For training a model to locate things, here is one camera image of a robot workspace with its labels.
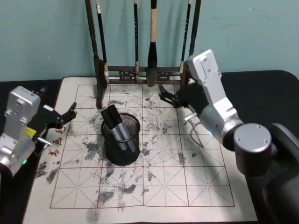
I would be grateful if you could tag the black table cloth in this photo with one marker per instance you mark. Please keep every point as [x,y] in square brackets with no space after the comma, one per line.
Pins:
[257,93]

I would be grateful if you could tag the cream gridded calligraphy mat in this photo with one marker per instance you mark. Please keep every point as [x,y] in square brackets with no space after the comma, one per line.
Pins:
[163,186]

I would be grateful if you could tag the grey marker with black cap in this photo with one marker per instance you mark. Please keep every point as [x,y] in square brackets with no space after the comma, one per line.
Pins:
[115,114]
[108,119]

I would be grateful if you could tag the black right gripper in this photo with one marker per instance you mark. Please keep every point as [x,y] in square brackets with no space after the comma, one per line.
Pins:
[194,98]

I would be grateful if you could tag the black mesh pen holder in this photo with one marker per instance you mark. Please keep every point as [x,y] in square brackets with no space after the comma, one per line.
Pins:
[121,156]

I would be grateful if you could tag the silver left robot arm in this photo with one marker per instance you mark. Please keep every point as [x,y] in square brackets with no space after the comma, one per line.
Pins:
[21,105]

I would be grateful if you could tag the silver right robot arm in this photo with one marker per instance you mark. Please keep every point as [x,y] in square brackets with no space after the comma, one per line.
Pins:
[252,140]

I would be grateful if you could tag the dark wooden brush rack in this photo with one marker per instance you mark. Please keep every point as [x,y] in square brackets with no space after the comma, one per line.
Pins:
[121,68]

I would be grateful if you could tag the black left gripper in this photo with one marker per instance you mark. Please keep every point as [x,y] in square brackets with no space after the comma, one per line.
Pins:
[46,117]

